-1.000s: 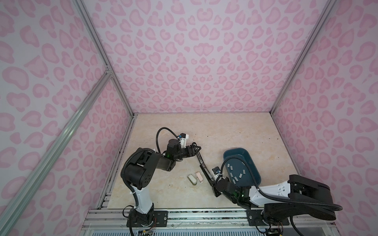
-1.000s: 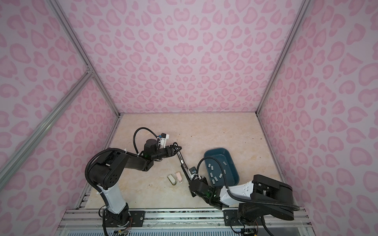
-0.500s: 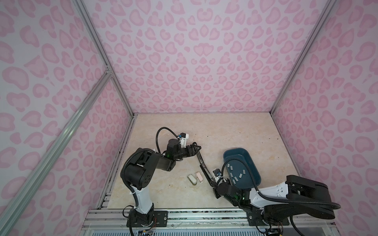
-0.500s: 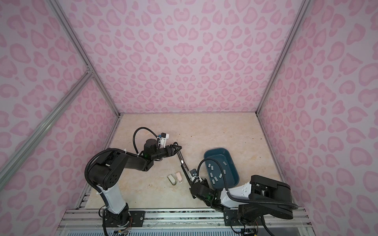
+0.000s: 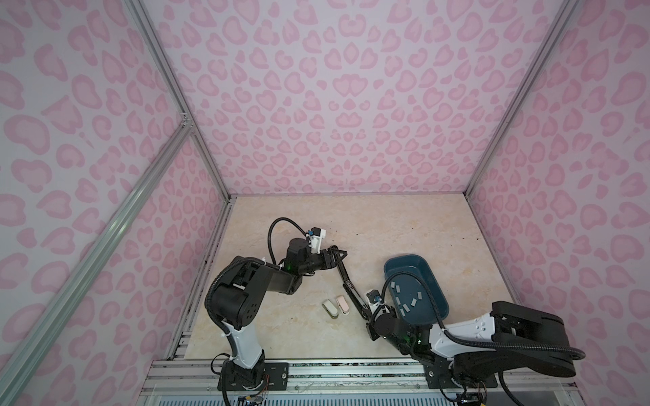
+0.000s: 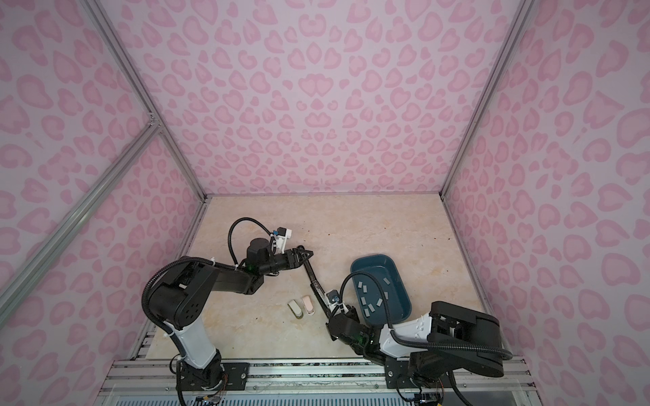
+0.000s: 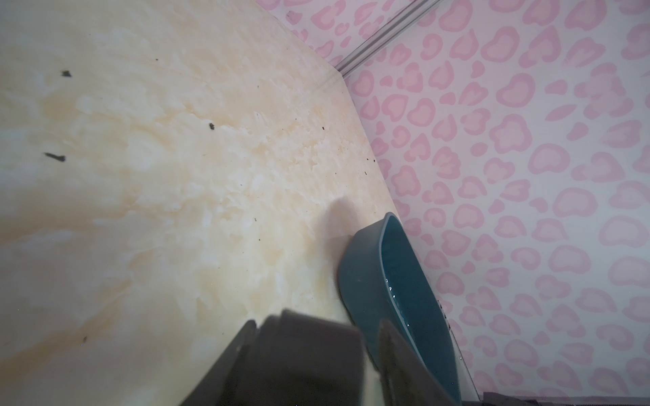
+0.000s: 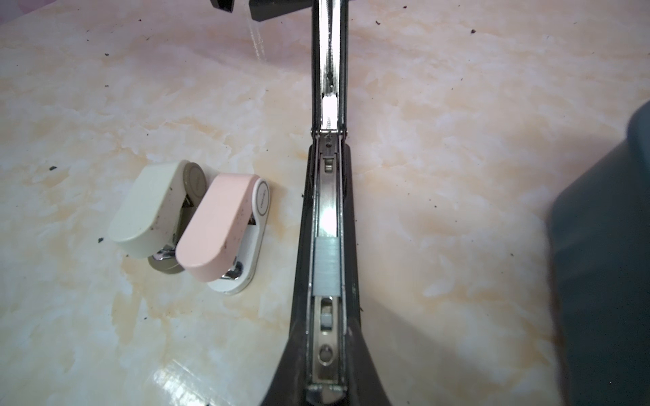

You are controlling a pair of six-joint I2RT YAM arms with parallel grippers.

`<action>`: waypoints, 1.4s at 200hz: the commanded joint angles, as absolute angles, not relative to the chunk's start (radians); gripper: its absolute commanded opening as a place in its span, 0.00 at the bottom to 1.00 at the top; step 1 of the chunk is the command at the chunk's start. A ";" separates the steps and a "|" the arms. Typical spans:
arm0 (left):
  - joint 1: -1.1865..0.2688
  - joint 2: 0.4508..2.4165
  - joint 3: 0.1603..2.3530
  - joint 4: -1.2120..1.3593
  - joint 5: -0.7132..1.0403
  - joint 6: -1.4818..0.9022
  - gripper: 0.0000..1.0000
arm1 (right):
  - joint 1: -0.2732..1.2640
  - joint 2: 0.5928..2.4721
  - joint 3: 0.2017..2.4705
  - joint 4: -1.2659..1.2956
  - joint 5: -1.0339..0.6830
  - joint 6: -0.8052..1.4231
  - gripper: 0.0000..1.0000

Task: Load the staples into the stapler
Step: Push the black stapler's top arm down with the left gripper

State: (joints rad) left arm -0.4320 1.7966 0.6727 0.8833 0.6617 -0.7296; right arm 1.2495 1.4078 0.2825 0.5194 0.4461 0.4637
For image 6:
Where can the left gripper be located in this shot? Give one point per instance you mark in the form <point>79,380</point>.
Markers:
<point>293,261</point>

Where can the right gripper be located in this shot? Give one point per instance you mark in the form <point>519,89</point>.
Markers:
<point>328,324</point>

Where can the black stapler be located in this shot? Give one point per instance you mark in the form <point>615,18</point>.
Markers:
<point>317,289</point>

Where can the pink small stapler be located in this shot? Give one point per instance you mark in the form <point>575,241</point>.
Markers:
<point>308,305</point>

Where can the beige small stapler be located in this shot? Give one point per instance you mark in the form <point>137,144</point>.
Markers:
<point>295,309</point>

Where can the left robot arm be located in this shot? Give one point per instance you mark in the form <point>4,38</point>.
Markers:
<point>174,298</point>

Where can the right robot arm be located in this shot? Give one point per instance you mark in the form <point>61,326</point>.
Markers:
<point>448,338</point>

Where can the teal plastic tray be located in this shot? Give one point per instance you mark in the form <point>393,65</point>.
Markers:
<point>371,270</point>

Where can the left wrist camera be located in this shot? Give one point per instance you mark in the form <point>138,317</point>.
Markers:
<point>279,239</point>

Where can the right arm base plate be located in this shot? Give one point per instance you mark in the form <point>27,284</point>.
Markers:
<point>397,375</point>

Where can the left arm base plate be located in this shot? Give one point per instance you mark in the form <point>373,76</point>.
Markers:
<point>229,376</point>

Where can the aluminium front rail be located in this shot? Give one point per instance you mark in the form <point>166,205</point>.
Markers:
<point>313,382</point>

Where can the aluminium diagonal frame bar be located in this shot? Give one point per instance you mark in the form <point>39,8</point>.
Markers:
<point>35,268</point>

